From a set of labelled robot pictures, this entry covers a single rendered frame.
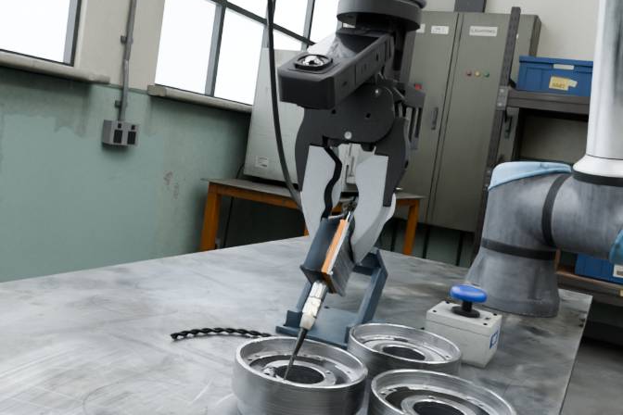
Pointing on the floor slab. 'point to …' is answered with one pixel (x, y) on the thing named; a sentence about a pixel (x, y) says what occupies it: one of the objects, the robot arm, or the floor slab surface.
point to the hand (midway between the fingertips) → (336, 244)
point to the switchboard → (461, 108)
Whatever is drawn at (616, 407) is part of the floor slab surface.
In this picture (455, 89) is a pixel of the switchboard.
